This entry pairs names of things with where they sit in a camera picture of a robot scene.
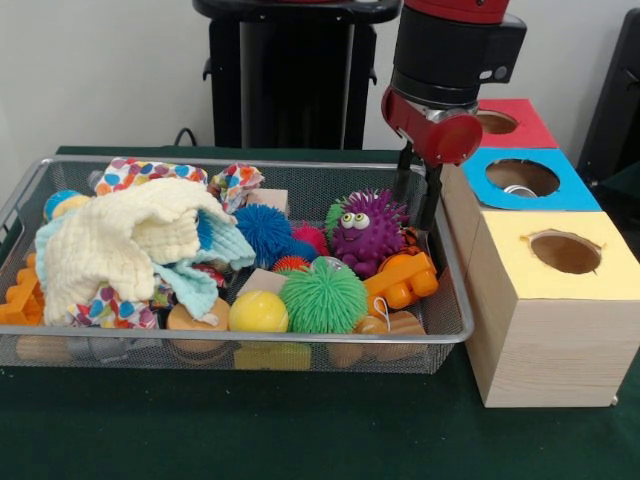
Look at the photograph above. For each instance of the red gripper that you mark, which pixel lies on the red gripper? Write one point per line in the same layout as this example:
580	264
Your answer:
435	132

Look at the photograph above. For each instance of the purple spiky ball with eyes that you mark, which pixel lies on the purple spiky ball with eyes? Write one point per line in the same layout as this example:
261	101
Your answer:
372	235

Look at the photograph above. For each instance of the silver can with pull tab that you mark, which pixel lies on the silver can with pull tab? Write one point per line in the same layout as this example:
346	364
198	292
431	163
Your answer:
520	190

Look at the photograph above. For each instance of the cream white cloth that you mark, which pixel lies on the cream white cloth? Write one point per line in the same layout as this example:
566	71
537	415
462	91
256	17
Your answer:
120	245

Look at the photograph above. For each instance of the small orange plastic toy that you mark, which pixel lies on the small orange plastic toy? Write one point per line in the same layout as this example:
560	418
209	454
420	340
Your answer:
24	300

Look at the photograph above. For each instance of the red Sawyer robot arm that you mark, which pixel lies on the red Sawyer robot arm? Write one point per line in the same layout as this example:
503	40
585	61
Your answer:
455	50

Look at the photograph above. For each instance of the shallow clear mesh bin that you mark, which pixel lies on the shallow clear mesh bin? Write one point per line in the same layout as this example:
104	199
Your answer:
445	320

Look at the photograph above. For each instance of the wooden box with three holes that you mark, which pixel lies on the wooden box with three holes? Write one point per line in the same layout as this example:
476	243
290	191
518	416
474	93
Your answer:
560	330

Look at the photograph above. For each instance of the orange toy building block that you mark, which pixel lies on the orange toy building block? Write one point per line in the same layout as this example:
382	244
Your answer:
402	282

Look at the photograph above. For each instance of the pink spiky rubber ball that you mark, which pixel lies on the pink spiky rubber ball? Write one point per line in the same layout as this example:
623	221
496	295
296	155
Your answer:
310	240

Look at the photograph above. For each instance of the green spiky rubber ball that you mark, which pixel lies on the green spiky rubber ball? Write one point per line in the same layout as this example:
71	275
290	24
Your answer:
323	297

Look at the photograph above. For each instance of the small orange spiky ball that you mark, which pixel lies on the small orange spiky ball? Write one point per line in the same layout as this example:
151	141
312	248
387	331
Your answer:
292	265

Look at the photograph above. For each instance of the small wooden block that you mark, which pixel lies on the small wooden block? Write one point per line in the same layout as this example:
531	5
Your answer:
262	282
268	200

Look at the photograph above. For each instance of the mint green cloth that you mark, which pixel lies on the mint green cloth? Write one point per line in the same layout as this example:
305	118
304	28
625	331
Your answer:
225	250

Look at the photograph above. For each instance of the black panel stand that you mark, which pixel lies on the black panel stand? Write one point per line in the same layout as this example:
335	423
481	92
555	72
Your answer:
615	90

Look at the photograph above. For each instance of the tan orange ball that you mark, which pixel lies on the tan orange ball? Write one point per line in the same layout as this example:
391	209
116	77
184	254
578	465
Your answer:
195	318

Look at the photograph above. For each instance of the dark green table cloth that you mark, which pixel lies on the dark green table cloth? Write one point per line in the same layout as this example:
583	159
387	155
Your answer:
300	430

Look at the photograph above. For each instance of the large colourful dotted cloth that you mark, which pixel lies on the large colourful dotted cloth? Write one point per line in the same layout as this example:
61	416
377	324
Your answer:
130	172

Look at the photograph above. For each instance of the small colourful dotted cloth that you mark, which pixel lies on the small colourful dotted cloth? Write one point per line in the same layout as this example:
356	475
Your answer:
105	310

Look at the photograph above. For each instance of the small blue yellow ball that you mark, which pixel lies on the small blue yellow ball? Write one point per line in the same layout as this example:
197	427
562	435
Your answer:
70	205

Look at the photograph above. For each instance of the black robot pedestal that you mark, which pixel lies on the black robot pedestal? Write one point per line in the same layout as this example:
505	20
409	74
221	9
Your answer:
290	80

